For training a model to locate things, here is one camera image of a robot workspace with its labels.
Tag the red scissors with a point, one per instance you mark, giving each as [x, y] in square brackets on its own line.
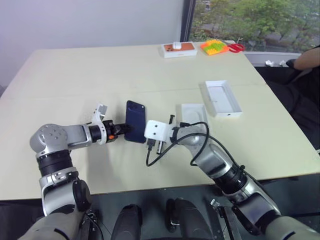
[236, 47]

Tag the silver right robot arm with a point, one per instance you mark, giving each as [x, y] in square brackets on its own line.
[215, 155]

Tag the dark rounded shape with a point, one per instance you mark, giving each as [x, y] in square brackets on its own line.
[127, 222]

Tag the colourful building block plate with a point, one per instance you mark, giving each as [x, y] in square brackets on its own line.
[214, 47]

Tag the white phone box base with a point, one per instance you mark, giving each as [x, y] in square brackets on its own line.
[192, 113]

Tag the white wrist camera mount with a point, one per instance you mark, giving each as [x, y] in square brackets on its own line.
[157, 130]
[98, 117]

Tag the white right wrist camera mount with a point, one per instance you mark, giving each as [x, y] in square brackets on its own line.
[157, 130]

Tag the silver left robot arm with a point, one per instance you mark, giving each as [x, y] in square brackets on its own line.
[50, 137]

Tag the orange printed phone box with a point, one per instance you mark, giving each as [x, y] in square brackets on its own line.
[186, 50]

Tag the black window frame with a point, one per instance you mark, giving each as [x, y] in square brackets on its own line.
[187, 20]

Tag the crumpled white paper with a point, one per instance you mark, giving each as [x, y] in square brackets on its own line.
[269, 63]
[282, 63]

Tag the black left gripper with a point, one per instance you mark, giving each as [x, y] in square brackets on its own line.
[110, 130]

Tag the white phone box lid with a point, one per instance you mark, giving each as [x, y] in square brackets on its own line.
[221, 98]

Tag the person's bare forearm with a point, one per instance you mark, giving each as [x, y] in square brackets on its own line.
[308, 58]

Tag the grey window ledge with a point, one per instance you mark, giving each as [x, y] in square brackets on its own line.
[260, 57]

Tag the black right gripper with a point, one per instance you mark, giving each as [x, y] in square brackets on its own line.
[150, 143]

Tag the person's black clothed body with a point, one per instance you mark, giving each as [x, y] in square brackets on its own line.
[300, 95]

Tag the dark blue smartphone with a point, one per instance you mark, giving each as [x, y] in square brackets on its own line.
[135, 120]

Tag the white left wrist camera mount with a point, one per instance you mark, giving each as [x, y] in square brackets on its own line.
[98, 117]

